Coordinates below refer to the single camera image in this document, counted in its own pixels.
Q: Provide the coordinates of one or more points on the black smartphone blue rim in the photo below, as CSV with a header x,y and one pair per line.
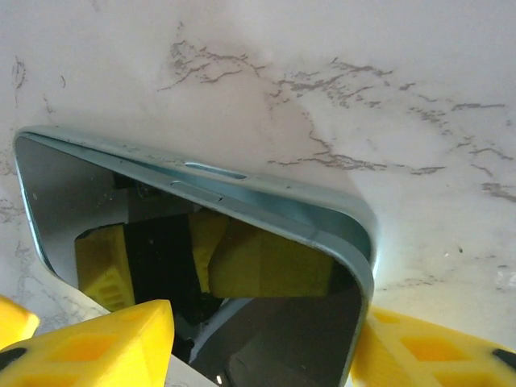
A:
x,y
121,193

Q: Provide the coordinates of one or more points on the light blue phone case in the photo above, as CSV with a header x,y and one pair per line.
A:
x,y
282,193

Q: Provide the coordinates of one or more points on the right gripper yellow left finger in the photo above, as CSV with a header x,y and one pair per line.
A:
x,y
101,350

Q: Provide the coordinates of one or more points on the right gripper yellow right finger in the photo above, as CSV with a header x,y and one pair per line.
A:
x,y
435,354

